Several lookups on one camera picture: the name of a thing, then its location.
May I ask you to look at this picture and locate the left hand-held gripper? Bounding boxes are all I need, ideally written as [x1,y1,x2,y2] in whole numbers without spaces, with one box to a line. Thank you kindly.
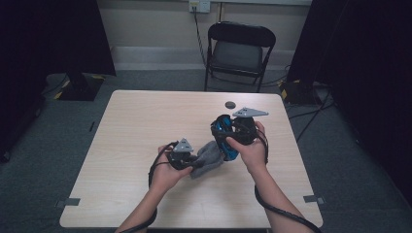
[166,138,198,171]

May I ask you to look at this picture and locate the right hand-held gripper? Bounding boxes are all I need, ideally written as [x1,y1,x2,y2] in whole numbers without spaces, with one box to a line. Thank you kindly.
[231,107,270,146]

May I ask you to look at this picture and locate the blue and black shoe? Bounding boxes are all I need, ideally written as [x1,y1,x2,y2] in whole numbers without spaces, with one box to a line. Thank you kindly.
[210,114,241,162]

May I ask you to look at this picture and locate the grey sock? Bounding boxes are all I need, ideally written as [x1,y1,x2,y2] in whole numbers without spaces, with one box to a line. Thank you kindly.
[189,140,225,180]

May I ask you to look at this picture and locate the person's left hand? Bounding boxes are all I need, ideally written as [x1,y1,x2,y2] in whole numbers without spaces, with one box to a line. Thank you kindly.
[150,145,193,195]

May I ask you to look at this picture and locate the person's right hand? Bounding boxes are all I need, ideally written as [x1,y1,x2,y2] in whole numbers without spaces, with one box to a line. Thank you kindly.
[225,120,268,176]

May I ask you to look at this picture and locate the black box with yellow label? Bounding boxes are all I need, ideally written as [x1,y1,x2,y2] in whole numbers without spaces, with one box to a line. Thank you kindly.
[279,79,322,106]

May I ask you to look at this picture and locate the black folding chair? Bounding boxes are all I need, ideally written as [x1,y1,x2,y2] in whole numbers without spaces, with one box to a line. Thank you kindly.
[203,20,277,94]

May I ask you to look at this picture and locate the grey tape mark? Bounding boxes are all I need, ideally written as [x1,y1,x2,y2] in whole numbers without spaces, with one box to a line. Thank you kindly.
[54,197,82,209]

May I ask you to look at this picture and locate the black curtain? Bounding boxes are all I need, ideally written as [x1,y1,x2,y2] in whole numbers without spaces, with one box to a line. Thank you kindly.
[286,0,412,208]
[0,0,117,163]

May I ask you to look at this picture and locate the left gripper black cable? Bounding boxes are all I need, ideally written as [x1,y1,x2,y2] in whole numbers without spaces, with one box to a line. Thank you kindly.
[118,140,180,233]

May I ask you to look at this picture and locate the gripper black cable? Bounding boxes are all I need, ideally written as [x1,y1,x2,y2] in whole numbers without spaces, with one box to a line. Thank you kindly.
[254,128,322,233]
[118,140,180,233]

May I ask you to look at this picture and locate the black floor cable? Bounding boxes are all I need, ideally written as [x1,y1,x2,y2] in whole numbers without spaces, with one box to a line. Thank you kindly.
[294,91,331,144]
[288,100,336,120]

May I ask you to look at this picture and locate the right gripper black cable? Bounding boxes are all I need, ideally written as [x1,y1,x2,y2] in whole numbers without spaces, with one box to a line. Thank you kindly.
[254,128,322,233]

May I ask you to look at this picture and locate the black braided wall cable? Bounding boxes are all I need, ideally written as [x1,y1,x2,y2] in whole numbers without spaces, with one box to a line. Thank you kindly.
[192,5,210,67]

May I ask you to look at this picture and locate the black stand base plate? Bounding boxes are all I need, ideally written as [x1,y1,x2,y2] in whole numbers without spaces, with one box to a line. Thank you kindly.
[56,72,106,102]

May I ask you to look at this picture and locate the white wall socket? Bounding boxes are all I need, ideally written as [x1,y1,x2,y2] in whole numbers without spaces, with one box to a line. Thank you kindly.
[189,0,212,14]

